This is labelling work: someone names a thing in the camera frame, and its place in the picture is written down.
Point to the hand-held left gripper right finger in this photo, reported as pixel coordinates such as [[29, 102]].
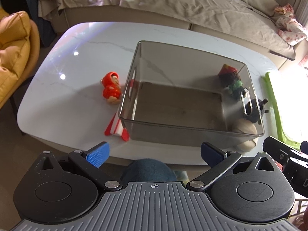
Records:
[[211, 155]]

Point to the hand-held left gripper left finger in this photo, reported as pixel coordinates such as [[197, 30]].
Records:
[[98, 155]]

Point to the white marble desktop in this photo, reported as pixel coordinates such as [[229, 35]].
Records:
[[79, 115]]

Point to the red white striped rocket toy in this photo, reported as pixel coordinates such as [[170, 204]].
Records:
[[115, 127]]

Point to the beige round toy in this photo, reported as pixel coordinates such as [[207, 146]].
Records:
[[245, 146]]

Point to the dark blue fabric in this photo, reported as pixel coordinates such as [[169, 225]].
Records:
[[149, 170]]

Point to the transparent grey storage bin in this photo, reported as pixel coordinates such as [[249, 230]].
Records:
[[178, 108]]

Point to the dark grey plush toy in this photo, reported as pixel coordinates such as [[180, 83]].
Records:
[[256, 115]]

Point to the red hooded toy figure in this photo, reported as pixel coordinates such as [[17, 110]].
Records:
[[110, 89]]

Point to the red hat doll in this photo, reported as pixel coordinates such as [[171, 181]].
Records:
[[231, 79]]

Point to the yellow armchair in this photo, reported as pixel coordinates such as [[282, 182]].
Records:
[[16, 53]]

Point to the pink floral cloth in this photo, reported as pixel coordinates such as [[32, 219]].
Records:
[[290, 28]]

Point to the beige sofa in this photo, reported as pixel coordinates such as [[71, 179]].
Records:
[[125, 16]]

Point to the beige blanket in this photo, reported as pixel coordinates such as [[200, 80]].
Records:
[[192, 2]]

